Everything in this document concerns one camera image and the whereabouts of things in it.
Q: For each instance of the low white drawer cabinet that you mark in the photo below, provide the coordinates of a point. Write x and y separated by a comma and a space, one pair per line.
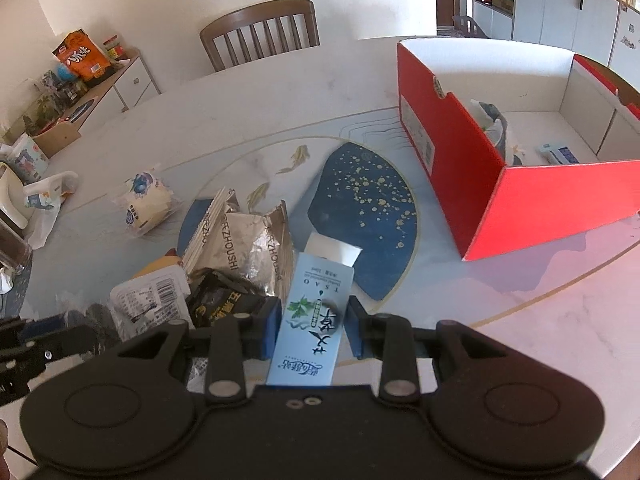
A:
135, 80

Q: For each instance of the red cardboard box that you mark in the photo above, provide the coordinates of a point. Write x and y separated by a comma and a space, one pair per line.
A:
450, 160

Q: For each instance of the grey-blue packet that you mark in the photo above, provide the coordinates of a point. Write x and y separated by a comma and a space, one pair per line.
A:
495, 122

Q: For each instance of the brown wooden chair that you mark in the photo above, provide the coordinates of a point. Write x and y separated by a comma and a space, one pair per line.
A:
260, 20

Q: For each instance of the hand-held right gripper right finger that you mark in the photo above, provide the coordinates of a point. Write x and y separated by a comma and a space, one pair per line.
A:
356, 330

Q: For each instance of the pile of small toys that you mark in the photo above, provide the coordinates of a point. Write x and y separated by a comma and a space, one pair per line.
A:
62, 77

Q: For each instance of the white tall cabinet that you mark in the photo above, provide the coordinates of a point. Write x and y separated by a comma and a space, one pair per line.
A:
560, 5

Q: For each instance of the white plastic bag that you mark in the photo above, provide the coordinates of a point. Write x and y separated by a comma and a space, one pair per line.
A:
50, 192

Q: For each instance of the black snack packet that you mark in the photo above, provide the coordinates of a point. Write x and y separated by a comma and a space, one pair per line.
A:
225, 300

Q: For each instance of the bread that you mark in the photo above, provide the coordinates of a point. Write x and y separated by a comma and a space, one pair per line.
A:
145, 205

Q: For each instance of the striped silver snack packet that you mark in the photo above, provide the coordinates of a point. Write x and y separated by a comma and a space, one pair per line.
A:
205, 230

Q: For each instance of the light blue slim carton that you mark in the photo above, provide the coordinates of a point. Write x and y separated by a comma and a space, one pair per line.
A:
310, 310

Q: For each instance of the small blue white box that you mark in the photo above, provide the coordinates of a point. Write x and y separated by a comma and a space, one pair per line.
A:
557, 154

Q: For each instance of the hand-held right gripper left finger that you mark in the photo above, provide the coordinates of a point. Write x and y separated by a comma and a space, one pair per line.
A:
267, 327

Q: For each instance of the red-capped jars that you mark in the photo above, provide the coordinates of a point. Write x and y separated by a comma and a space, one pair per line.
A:
115, 49

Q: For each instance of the orange snack bag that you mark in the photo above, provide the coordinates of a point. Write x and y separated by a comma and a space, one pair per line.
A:
82, 57

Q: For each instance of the white labelled packet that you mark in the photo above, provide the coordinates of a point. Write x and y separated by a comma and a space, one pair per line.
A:
145, 300

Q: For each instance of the dark glass jar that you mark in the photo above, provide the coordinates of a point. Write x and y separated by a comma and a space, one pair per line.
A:
12, 247

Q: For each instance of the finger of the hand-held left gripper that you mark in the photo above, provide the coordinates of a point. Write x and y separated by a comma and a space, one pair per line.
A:
50, 327

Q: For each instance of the small cardboard box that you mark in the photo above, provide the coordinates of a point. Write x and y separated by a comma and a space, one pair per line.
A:
57, 139

